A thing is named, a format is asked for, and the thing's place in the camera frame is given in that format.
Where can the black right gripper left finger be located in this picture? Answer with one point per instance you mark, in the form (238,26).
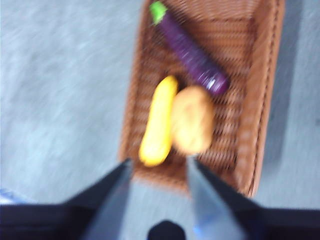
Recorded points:
(75,220)

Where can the brown wicker basket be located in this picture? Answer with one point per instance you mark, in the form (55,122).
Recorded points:
(225,62)

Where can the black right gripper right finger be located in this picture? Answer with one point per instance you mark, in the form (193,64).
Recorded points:
(237,220)

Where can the purple eggplant with green stem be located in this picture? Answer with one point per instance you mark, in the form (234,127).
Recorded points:
(185,50)

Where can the brown potato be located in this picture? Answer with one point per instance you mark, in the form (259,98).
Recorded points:
(192,120)

